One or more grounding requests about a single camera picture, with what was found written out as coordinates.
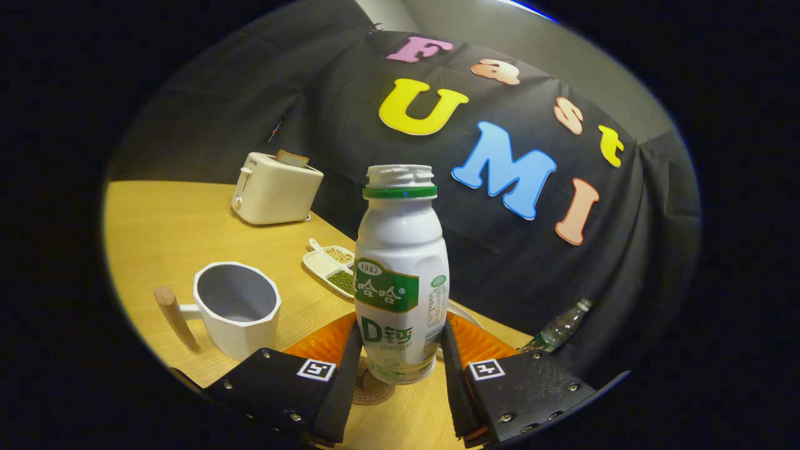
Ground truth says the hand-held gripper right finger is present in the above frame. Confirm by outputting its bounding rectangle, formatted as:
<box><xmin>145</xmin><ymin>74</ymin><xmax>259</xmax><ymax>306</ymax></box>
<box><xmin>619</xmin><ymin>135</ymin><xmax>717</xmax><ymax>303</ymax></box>
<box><xmin>440</xmin><ymin>311</ymin><xmax>599</xmax><ymax>448</ymax></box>

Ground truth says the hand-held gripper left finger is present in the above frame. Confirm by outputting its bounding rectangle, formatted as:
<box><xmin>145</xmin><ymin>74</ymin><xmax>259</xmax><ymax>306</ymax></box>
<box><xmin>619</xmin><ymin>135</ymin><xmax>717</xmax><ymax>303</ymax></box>
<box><xmin>203</xmin><ymin>311</ymin><xmax>365</xmax><ymax>448</ymax></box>

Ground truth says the round cork coaster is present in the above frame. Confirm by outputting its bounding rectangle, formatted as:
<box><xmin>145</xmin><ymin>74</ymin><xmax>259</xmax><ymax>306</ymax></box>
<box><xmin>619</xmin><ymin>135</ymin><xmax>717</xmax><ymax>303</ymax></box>
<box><xmin>352</xmin><ymin>356</ymin><xmax>397</xmax><ymax>406</ymax></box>

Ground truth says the white cup wooden handle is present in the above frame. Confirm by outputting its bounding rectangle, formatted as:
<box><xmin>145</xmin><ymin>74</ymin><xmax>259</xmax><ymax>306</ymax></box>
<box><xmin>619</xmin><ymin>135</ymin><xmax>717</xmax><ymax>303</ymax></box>
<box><xmin>154</xmin><ymin>261</ymin><xmax>283</xmax><ymax>362</ymax></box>

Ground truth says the white juice bottle green label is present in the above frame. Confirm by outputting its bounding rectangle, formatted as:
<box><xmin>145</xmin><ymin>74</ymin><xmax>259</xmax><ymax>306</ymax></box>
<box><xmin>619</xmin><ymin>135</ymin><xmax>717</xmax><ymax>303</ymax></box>
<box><xmin>354</xmin><ymin>164</ymin><xmax>450</xmax><ymax>385</ymax></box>

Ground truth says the clear plastic water bottle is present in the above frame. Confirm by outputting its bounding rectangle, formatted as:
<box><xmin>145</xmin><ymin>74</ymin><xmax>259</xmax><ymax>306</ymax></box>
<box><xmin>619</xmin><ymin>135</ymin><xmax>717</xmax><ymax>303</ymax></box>
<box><xmin>519</xmin><ymin>298</ymin><xmax>593</xmax><ymax>355</ymax></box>

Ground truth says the white round plate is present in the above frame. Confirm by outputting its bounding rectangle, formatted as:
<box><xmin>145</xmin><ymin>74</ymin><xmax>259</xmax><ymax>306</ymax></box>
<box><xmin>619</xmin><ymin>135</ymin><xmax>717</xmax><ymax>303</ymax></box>
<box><xmin>446</xmin><ymin>301</ymin><xmax>483</xmax><ymax>330</ymax></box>

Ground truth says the white divided bean dish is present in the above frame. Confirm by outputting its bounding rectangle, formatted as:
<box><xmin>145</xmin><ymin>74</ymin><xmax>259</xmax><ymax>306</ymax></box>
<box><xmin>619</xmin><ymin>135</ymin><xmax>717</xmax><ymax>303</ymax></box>
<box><xmin>302</xmin><ymin>238</ymin><xmax>357</xmax><ymax>299</ymax></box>

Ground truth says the cream toaster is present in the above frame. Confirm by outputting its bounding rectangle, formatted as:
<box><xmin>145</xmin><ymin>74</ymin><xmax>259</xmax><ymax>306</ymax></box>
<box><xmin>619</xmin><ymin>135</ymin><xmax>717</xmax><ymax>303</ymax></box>
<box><xmin>231</xmin><ymin>152</ymin><xmax>325</xmax><ymax>226</ymax></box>

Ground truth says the wooden table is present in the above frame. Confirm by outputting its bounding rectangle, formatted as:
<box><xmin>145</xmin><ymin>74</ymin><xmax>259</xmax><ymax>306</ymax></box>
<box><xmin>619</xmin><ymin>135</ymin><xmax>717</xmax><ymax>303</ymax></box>
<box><xmin>103</xmin><ymin>180</ymin><xmax>535</xmax><ymax>450</ymax></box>

